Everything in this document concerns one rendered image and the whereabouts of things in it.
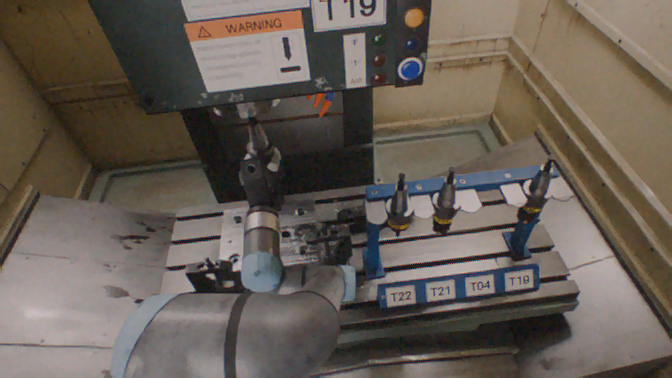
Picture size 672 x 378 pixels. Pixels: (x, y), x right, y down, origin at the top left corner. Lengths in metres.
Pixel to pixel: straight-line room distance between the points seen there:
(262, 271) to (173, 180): 1.42
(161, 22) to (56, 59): 1.42
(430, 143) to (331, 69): 1.50
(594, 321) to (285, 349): 1.10
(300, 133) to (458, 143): 0.90
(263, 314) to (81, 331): 1.20
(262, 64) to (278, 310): 0.35
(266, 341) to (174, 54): 0.40
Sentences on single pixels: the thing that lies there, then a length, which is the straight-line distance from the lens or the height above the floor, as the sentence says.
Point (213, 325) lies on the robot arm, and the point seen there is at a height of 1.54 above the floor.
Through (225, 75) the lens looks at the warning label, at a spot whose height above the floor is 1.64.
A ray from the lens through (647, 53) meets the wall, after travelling 1.33.
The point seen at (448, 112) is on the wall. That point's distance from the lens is 2.10.
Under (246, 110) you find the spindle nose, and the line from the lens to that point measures 0.82.
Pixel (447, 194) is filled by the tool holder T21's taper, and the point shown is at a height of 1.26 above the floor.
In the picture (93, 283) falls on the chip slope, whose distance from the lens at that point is 1.71.
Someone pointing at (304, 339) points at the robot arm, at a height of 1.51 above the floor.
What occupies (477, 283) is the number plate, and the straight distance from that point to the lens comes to 1.19.
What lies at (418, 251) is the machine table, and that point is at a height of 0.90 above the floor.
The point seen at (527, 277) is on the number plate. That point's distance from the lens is 1.24.
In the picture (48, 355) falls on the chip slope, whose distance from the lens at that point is 1.62.
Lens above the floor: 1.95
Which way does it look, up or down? 48 degrees down
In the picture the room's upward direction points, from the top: 6 degrees counter-clockwise
